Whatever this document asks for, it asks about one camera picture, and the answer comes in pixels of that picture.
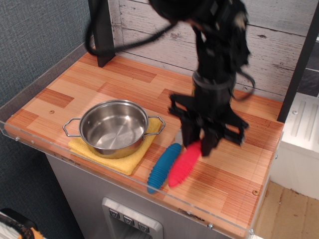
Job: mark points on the blue handled metal fork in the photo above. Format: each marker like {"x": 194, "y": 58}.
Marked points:
{"x": 162, "y": 167}

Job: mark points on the yellow folded cloth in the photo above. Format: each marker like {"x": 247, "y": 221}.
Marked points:
{"x": 124, "y": 165}

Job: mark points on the red handled metal spoon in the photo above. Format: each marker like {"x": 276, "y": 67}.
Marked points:
{"x": 184, "y": 164}

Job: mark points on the black vertical post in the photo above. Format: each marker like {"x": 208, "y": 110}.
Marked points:
{"x": 300, "y": 66}
{"x": 99, "y": 35}

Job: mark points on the stainless steel pot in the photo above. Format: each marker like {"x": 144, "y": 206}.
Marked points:
{"x": 114, "y": 129}

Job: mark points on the black vertical post left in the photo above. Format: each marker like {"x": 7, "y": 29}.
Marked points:
{"x": 99, "y": 35}

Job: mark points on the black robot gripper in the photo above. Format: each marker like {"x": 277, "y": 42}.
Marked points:
{"x": 215, "y": 119}

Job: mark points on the black vertical post right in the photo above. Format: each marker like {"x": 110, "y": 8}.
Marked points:
{"x": 300, "y": 66}

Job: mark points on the white toy sink unit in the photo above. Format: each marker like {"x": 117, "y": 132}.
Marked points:
{"x": 296, "y": 163}

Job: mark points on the grey toy fridge cabinet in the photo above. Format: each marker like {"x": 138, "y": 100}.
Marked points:
{"x": 85, "y": 191}

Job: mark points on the peas and carrots can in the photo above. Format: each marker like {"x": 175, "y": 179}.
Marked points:
{"x": 204, "y": 88}

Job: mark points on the orange black object corner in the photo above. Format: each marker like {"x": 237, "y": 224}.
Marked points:
{"x": 14, "y": 225}

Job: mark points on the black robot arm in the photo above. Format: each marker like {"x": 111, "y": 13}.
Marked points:
{"x": 220, "y": 29}

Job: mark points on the silver dispenser button panel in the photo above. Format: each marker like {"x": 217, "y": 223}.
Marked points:
{"x": 126, "y": 223}

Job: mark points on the clear acrylic table guard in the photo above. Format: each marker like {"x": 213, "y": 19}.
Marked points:
{"x": 223, "y": 192}

